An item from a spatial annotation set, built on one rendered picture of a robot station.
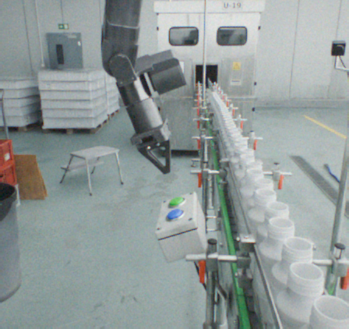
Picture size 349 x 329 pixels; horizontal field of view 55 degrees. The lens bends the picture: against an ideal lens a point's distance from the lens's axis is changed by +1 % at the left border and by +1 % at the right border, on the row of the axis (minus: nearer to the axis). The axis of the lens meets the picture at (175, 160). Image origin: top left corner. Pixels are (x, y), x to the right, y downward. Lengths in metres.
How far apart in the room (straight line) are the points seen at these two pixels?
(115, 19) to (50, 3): 10.61
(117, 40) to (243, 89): 4.27
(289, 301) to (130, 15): 0.46
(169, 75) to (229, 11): 4.16
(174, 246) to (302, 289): 0.28
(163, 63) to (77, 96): 6.09
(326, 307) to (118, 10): 0.48
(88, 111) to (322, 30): 6.97
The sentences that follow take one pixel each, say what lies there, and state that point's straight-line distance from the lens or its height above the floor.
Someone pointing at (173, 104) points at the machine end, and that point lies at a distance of 4.79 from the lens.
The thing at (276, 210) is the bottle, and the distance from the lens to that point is 0.61.
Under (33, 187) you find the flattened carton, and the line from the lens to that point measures 3.73.
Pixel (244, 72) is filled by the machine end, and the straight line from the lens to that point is 4.79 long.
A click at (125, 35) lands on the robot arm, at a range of 0.58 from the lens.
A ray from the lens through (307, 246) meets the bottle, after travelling 0.50.
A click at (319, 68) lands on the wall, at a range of 10.84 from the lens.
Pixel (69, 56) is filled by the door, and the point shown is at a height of 1.44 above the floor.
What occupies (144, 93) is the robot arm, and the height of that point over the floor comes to 1.34.
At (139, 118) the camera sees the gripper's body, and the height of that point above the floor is 1.29.
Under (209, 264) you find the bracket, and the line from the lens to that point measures 0.59.
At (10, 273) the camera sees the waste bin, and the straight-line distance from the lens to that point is 2.35.
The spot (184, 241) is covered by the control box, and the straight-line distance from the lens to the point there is 0.63.
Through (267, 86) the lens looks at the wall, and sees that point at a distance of 10.49.
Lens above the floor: 1.40
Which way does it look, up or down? 17 degrees down
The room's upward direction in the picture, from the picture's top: straight up
